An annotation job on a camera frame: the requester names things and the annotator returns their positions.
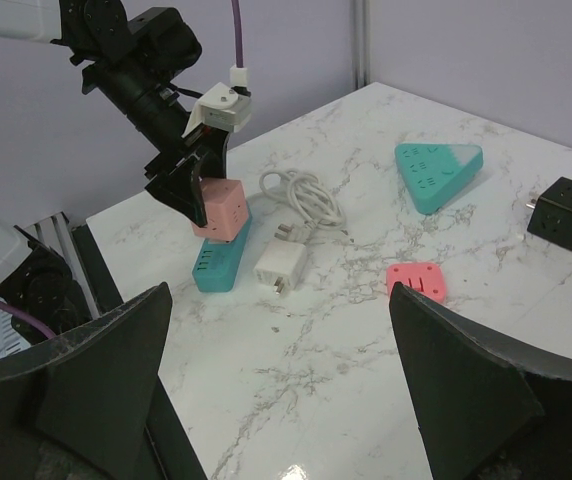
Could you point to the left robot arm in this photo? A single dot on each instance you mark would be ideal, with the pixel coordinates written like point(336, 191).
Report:
point(133, 62)

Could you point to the white slotted cable duct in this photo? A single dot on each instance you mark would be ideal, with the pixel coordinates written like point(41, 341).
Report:
point(11, 342)

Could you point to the coral flat square adapter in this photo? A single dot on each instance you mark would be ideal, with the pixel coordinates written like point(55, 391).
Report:
point(423, 277)

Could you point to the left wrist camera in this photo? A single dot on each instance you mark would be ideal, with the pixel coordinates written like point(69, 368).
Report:
point(223, 107)

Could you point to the teal rectangular power strip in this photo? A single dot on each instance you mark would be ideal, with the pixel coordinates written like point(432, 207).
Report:
point(217, 264)

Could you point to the teal triangular power strip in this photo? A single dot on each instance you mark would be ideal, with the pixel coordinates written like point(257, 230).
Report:
point(435, 173)

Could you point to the black cube socket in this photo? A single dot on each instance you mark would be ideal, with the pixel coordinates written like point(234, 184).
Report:
point(551, 219)

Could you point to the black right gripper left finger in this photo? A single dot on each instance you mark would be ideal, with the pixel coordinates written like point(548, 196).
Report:
point(41, 397)

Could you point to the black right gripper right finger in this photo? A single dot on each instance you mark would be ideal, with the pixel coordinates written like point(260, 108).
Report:
point(488, 406)

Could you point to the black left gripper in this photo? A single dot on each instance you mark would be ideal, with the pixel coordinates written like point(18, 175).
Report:
point(174, 175)

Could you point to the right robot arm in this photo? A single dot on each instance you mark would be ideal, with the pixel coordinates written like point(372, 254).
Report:
point(37, 286)

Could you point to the white charger adapter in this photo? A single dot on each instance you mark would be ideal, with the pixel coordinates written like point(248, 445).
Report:
point(281, 265)

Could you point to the pink cube socket adapter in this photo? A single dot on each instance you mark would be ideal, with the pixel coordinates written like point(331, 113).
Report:
point(226, 209)

